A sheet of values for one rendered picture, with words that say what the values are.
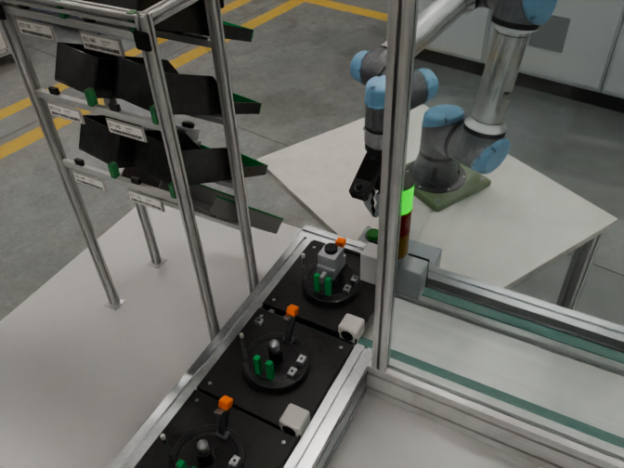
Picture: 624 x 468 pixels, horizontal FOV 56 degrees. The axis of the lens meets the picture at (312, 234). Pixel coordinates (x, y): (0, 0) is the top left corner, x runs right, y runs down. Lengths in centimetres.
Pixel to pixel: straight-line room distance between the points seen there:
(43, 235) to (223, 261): 186
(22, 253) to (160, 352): 193
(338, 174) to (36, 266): 178
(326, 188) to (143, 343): 75
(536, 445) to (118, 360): 93
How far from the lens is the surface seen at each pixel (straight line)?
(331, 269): 132
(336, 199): 183
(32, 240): 339
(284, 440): 117
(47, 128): 130
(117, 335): 155
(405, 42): 81
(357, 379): 125
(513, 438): 128
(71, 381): 150
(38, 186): 378
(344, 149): 206
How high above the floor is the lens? 198
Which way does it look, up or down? 41 degrees down
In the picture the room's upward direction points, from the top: 3 degrees counter-clockwise
